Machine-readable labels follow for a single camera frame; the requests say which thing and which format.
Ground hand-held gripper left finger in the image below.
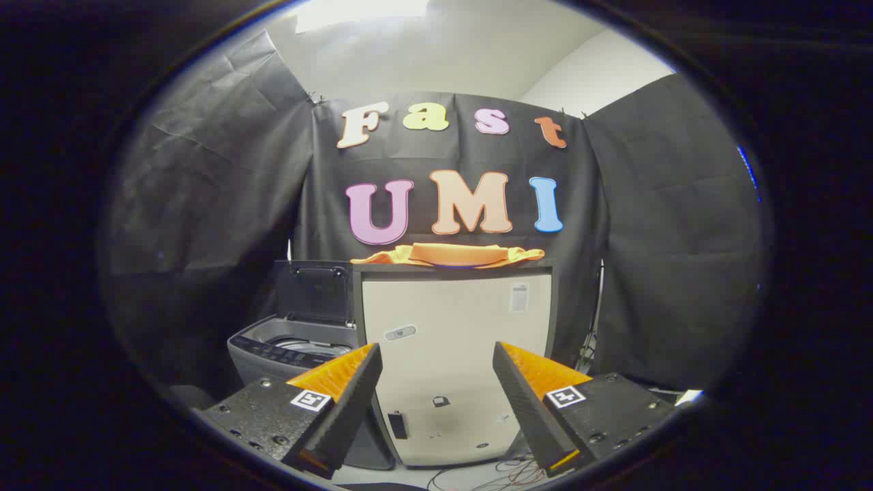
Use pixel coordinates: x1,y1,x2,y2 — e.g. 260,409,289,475
193,342,383,480

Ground black backdrop cloth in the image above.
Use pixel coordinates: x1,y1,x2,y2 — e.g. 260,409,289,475
102,31,765,410

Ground grey white cabinet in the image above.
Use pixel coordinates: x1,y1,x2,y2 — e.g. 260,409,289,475
351,259,554,468

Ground thin floor cables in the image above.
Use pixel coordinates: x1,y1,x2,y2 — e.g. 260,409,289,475
428,453,546,491

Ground orange shirt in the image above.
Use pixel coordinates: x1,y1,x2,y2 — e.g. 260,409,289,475
350,242,546,269

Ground hanging dark cables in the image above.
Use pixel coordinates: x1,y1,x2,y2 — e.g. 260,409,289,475
576,259,605,372

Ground grey washing machine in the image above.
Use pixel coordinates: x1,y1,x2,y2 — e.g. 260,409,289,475
227,315,396,471

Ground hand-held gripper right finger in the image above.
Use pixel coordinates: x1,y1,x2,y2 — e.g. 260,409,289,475
492,341,677,478

